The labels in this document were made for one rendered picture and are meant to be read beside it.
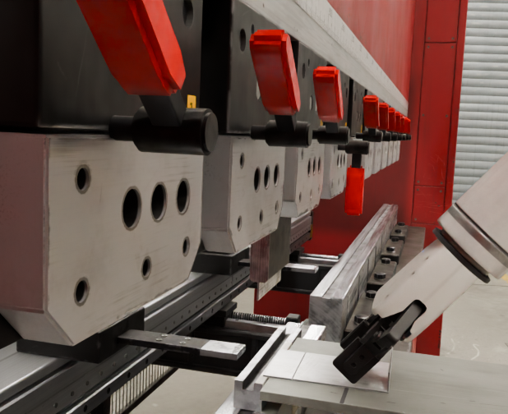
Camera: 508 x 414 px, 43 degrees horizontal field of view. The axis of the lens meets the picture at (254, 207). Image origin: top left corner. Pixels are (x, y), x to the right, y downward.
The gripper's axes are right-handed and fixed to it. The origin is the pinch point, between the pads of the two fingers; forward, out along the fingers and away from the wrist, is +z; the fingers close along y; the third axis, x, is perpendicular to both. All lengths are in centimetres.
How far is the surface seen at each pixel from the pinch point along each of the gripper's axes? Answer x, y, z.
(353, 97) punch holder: -22.8, -31.0, -18.5
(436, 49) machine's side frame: -33, -216, -51
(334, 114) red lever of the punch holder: -18.4, 8.0, -17.2
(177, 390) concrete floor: -10, -211, 143
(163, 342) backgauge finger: -16.0, -0.7, 16.1
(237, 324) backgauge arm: -11, -59, 32
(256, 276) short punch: -13.3, 4.0, 0.6
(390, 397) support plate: 4.5, 5.2, -0.7
